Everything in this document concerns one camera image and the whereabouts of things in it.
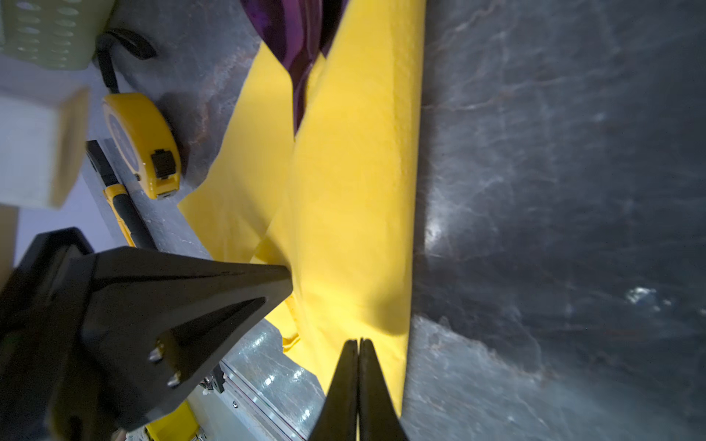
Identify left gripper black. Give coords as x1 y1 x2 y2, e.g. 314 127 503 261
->
1 228 292 440

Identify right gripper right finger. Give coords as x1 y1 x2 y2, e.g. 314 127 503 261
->
358 339 408 441

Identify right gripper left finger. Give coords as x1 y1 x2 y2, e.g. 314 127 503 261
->
308 340 359 441

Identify yellow paper napkin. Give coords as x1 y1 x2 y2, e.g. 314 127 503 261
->
178 1 426 409

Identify purple metal spoon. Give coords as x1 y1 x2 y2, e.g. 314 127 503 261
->
241 0 324 130

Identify purple metal knife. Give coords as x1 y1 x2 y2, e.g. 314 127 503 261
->
320 0 349 57

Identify yellow black pliers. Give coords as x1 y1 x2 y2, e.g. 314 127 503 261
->
86 140 157 250

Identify yellow tape measure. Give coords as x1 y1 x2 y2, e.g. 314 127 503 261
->
96 29 181 200

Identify light green perforated basket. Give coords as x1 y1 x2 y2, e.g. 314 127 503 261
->
1 0 115 71

